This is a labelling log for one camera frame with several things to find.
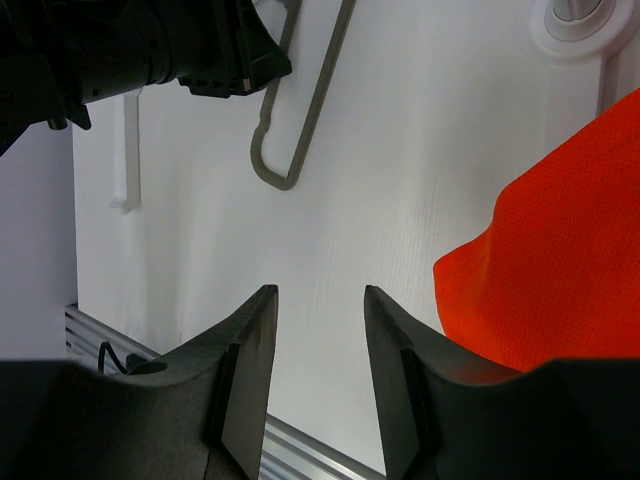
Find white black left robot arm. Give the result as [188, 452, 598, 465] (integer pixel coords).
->
[1, 0, 292, 151]

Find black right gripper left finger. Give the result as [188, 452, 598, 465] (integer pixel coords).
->
[1, 285, 278, 479]

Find aluminium mounting rail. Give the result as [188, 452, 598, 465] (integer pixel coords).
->
[65, 306, 381, 479]

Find grey hanger with metal hook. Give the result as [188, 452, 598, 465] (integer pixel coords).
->
[250, 0, 356, 191]

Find orange shorts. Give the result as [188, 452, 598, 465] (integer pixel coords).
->
[433, 93, 639, 371]

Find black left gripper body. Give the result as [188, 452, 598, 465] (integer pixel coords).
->
[147, 1, 250, 98]

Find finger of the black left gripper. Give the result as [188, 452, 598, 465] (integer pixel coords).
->
[239, 1, 292, 95]

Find silver clothes rack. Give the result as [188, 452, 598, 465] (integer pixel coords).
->
[111, 1, 639, 214]

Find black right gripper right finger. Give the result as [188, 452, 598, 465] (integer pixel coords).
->
[364, 286, 639, 479]

